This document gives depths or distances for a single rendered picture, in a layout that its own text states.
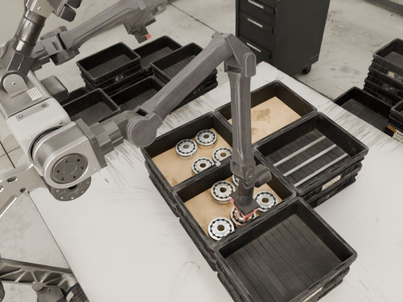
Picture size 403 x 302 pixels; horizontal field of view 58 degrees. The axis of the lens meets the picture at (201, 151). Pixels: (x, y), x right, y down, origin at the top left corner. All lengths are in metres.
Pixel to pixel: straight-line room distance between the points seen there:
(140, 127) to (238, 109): 0.35
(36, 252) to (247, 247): 1.59
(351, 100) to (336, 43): 1.23
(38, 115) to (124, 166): 0.97
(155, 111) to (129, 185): 0.89
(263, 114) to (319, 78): 1.71
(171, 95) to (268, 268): 0.74
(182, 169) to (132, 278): 0.50
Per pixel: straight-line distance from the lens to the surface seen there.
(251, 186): 1.29
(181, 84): 1.01
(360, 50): 3.99
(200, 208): 1.52
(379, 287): 1.61
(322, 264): 1.44
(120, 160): 1.93
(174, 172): 1.65
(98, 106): 2.62
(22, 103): 1.05
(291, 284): 1.39
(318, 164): 1.70
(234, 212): 1.47
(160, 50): 3.25
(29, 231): 2.76
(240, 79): 1.12
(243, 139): 1.20
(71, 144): 0.90
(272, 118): 1.86
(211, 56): 1.05
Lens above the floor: 2.11
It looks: 48 degrees down
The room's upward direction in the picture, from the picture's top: 6 degrees counter-clockwise
